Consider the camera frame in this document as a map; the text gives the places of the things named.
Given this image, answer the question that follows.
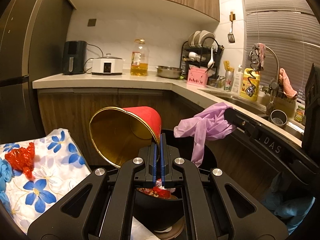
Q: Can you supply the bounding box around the red paper cup gold inside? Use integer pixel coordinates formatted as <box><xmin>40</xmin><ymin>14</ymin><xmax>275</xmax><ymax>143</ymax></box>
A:
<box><xmin>89</xmin><ymin>106</ymin><xmax>162</xmax><ymax>168</ymax></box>

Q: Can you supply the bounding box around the purple disposable glove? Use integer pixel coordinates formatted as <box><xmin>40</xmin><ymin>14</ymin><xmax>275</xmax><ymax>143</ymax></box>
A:
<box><xmin>174</xmin><ymin>102</ymin><xmax>236</xmax><ymax>167</ymax></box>

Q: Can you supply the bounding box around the red plastic bag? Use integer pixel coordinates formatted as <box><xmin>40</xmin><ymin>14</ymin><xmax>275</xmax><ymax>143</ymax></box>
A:
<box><xmin>5</xmin><ymin>142</ymin><xmax>35</xmax><ymax>180</ymax></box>

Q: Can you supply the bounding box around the blue disposable glove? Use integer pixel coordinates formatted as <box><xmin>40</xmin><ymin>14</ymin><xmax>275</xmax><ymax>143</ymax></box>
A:
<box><xmin>0</xmin><ymin>159</ymin><xmax>13</xmax><ymax>191</ymax></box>

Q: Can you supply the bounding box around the black round trash bin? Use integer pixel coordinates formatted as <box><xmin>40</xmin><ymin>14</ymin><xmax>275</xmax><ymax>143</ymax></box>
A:
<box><xmin>133</xmin><ymin>128</ymin><xmax>218</xmax><ymax>233</ymax></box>

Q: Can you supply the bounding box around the chrome kitchen faucet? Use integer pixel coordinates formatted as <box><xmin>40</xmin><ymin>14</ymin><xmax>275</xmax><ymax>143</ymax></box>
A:
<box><xmin>247</xmin><ymin>43</ymin><xmax>280</xmax><ymax>115</ymax></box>

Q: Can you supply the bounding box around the steel cup in sink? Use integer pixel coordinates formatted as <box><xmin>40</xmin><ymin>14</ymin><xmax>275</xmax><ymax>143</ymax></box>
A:
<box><xmin>269</xmin><ymin>109</ymin><xmax>287</xmax><ymax>128</ymax></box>

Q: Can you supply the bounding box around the floral blue white tablecloth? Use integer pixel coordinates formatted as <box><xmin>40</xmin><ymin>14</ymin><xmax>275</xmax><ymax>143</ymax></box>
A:
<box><xmin>1</xmin><ymin>128</ymin><xmax>90</xmax><ymax>233</ymax></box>

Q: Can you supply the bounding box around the pink cloth on rack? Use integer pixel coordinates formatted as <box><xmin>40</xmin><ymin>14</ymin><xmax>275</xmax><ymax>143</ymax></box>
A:
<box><xmin>279</xmin><ymin>68</ymin><xmax>298</xmax><ymax>99</ymax></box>

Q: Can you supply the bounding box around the yellow detergent bottle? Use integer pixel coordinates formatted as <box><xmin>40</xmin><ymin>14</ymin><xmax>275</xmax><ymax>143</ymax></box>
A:
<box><xmin>240</xmin><ymin>68</ymin><xmax>260</xmax><ymax>101</ymax></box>

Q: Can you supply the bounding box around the white spray bottle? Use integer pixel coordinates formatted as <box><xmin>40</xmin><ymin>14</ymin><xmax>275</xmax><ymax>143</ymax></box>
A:
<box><xmin>231</xmin><ymin>64</ymin><xmax>244</xmax><ymax>95</ymax></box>

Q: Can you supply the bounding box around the beer can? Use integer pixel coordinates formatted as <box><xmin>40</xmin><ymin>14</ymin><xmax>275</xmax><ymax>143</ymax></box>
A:
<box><xmin>224</xmin><ymin>70</ymin><xmax>234</xmax><ymax>92</ymax></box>

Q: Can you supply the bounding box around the pink utensil basket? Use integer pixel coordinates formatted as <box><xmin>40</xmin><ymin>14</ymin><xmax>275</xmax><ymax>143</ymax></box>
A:
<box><xmin>187</xmin><ymin>67</ymin><xmax>208</xmax><ymax>87</ymax></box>

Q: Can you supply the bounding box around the hanging slotted spatula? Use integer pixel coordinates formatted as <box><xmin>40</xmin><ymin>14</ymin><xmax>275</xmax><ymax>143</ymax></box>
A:
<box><xmin>227</xmin><ymin>11</ymin><xmax>235</xmax><ymax>43</ymax></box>

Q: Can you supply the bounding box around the black dish rack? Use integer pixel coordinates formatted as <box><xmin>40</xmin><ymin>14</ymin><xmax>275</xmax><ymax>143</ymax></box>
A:
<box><xmin>180</xmin><ymin>30</ymin><xmax>225</xmax><ymax>79</ymax></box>

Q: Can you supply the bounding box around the white rice cooker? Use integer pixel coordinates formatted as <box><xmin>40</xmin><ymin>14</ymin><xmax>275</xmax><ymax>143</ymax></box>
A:
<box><xmin>92</xmin><ymin>54</ymin><xmax>124</xmax><ymax>75</ymax></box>

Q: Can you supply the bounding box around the stainless steel bowl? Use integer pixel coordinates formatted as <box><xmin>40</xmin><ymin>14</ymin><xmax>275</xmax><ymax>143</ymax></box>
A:
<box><xmin>156</xmin><ymin>66</ymin><xmax>182</xmax><ymax>79</ymax></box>

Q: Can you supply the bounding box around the cooking oil bottle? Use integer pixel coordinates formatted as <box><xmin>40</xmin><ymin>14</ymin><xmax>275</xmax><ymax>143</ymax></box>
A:
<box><xmin>130</xmin><ymin>39</ymin><xmax>149</xmax><ymax>76</ymax></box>

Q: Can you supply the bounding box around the black air fryer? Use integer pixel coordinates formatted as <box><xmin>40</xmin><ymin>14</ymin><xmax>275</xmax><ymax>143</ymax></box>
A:
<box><xmin>62</xmin><ymin>41</ymin><xmax>87</xmax><ymax>75</ymax></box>

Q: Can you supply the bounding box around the dark grey refrigerator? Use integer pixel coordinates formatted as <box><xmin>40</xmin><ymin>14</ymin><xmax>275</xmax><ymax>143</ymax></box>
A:
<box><xmin>1</xmin><ymin>0</ymin><xmax>73</xmax><ymax>144</ymax></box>

